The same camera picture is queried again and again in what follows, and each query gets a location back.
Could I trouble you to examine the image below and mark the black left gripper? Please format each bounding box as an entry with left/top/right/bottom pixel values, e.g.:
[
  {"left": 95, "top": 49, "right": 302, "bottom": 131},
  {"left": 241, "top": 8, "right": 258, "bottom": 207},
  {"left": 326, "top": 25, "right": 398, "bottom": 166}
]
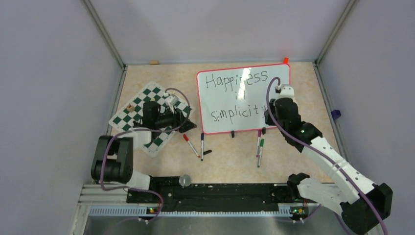
[{"left": 155, "top": 104, "right": 196, "bottom": 133}]

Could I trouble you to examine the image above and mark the pink framed whiteboard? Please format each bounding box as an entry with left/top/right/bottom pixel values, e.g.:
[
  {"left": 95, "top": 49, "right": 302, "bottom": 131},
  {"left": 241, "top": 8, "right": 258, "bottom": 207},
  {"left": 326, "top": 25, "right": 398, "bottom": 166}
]
[{"left": 196, "top": 63, "right": 291, "bottom": 134}]

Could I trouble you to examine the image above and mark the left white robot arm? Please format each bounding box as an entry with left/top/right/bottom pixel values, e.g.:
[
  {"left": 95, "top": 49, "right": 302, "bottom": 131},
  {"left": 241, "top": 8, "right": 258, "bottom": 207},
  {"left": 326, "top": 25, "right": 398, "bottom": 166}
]
[{"left": 91, "top": 101, "right": 197, "bottom": 184}]

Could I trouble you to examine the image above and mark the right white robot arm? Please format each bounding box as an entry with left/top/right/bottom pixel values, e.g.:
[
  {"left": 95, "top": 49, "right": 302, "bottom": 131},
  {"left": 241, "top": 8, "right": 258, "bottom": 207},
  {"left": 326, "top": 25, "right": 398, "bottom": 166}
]
[{"left": 264, "top": 95, "right": 393, "bottom": 235}]

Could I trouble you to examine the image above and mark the red capped marker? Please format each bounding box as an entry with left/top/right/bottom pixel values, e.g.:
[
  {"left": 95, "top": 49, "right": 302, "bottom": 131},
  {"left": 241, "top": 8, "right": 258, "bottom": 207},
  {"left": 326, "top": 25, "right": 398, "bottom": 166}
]
[{"left": 183, "top": 134, "right": 201, "bottom": 158}]

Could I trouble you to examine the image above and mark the blue capped marker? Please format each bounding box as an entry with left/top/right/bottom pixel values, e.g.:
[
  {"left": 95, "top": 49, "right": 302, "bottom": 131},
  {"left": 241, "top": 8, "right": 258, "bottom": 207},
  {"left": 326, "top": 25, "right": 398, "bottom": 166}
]
[{"left": 200, "top": 132, "right": 205, "bottom": 162}]

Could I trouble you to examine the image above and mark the purple capped marker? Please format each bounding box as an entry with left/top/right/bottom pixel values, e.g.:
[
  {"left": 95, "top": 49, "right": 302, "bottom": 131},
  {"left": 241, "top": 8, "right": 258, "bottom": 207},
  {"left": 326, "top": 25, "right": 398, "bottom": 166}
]
[{"left": 256, "top": 129, "right": 262, "bottom": 158}]

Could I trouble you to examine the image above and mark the green capped marker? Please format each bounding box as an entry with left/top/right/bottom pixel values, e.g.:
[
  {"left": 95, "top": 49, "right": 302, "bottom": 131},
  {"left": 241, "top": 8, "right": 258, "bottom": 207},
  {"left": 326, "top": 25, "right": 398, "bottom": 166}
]
[{"left": 257, "top": 139, "right": 264, "bottom": 167}]

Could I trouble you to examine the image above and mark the black chess piece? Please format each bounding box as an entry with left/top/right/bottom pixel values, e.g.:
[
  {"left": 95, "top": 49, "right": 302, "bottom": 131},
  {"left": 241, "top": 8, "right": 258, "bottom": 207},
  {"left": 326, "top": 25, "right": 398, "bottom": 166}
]
[{"left": 133, "top": 120, "right": 141, "bottom": 128}]

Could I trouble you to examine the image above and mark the purple toy block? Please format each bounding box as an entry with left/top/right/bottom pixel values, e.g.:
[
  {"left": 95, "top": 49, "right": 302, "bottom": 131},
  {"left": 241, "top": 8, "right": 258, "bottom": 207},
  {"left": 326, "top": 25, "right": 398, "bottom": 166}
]
[{"left": 331, "top": 110, "right": 342, "bottom": 120}]

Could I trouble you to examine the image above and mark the tan wooden chess piece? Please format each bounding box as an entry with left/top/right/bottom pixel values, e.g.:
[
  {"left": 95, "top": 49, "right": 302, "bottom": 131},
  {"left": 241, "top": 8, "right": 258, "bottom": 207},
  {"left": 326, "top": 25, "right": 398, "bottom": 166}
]
[{"left": 126, "top": 104, "right": 135, "bottom": 113}]

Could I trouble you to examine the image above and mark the green white chessboard mat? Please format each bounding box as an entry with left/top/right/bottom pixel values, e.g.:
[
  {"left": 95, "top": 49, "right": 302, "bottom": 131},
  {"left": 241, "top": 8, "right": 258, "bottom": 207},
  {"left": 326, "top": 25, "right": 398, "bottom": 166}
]
[{"left": 109, "top": 82, "right": 197, "bottom": 157}]

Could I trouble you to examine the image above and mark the grey round knob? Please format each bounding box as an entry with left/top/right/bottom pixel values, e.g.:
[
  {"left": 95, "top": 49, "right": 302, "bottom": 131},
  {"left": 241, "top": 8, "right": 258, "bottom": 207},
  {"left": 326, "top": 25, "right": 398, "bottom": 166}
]
[{"left": 179, "top": 174, "right": 191, "bottom": 188}]

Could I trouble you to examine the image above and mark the small wooden block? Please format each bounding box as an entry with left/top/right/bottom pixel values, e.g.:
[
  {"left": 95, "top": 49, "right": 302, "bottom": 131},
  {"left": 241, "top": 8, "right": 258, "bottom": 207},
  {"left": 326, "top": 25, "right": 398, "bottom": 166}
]
[{"left": 149, "top": 60, "right": 160, "bottom": 65}]

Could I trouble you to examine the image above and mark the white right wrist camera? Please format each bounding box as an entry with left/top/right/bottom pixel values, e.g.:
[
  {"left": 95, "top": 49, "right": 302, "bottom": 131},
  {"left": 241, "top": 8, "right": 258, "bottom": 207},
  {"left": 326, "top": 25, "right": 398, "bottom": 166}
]
[{"left": 275, "top": 84, "right": 295, "bottom": 100}]

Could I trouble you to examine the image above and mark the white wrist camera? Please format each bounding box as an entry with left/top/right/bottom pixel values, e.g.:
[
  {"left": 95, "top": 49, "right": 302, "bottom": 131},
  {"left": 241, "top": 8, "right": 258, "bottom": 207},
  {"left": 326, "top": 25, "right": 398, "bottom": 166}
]
[
  {"left": 164, "top": 94, "right": 179, "bottom": 111},
  {"left": 275, "top": 84, "right": 295, "bottom": 100}
]

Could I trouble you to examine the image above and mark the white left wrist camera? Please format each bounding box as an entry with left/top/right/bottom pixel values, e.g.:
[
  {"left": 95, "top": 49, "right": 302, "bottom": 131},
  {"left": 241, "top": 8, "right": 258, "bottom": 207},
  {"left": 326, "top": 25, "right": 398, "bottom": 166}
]
[{"left": 164, "top": 94, "right": 179, "bottom": 111}]

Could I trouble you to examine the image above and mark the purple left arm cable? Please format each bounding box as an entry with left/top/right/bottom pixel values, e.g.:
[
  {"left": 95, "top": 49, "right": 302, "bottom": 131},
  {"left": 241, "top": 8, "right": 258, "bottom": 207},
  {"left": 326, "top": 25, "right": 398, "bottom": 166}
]
[{"left": 99, "top": 88, "right": 192, "bottom": 224}]

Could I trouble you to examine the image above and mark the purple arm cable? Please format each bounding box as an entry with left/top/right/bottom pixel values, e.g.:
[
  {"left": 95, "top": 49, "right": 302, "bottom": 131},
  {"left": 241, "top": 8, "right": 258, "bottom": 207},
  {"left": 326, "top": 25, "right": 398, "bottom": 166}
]
[
  {"left": 266, "top": 77, "right": 389, "bottom": 235},
  {"left": 99, "top": 88, "right": 192, "bottom": 224}
]

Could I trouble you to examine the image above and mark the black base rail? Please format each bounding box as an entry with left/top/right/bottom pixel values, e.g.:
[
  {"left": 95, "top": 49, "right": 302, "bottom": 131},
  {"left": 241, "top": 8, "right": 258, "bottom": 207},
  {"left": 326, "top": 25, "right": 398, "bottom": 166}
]
[{"left": 126, "top": 176, "right": 311, "bottom": 212}]

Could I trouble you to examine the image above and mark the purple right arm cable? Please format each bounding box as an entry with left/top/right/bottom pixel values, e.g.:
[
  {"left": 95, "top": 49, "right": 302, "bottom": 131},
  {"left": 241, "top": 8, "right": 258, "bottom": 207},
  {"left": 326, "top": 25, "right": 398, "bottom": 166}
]
[{"left": 266, "top": 77, "right": 389, "bottom": 235}]

